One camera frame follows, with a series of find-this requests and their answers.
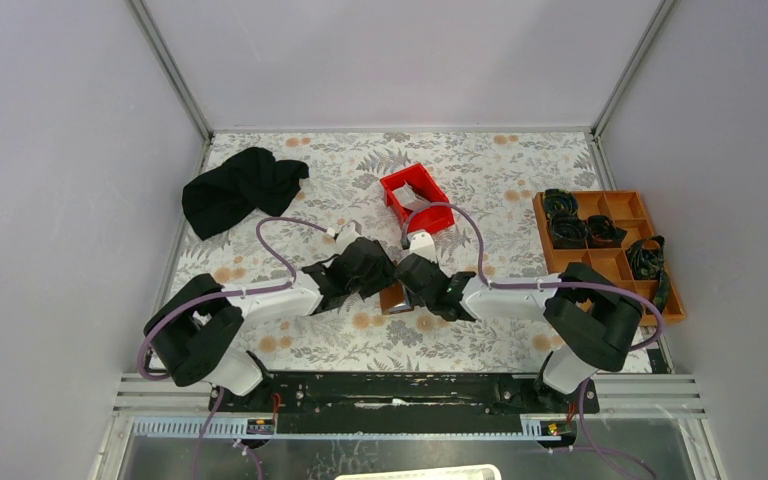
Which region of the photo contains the black cloth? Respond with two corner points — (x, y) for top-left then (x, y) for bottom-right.
(181, 147), (309, 240)

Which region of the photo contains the brown leather card holder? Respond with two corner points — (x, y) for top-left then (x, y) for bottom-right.
(379, 282), (414, 315)

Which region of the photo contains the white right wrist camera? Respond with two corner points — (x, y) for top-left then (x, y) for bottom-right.
(407, 230), (439, 263)

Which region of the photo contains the dark patterned tie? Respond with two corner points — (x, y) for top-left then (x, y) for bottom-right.
(625, 235), (671, 313)

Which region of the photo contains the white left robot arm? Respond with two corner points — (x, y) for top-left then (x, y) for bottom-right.
(140, 237), (396, 411)

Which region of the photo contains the floral table mat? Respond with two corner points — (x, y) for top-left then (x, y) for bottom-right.
(172, 132), (598, 372)

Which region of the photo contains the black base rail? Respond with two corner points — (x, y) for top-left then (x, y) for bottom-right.
(209, 371), (600, 435)

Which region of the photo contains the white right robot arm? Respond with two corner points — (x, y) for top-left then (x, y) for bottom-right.
(395, 254), (645, 412)

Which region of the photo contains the orange compartment tray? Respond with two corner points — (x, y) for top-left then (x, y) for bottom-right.
(533, 190), (658, 300)

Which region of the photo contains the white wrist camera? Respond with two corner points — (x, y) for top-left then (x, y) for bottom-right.
(326, 221), (362, 254)
(407, 230), (439, 263)

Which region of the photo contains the red plastic bin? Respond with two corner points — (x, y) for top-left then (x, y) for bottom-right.
(379, 164), (455, 234)

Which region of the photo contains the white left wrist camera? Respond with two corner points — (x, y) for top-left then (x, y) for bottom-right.
(326, 221), (362, 254)

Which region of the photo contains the dark rolled tie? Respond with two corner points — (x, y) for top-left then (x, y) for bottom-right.
(549, 215), (588, 249)
(586, 215), (627, 248)
(542, 188), (579, 220)

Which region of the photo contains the stack of credit cards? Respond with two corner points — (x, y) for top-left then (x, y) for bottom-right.
(393, 184), (432, 212)

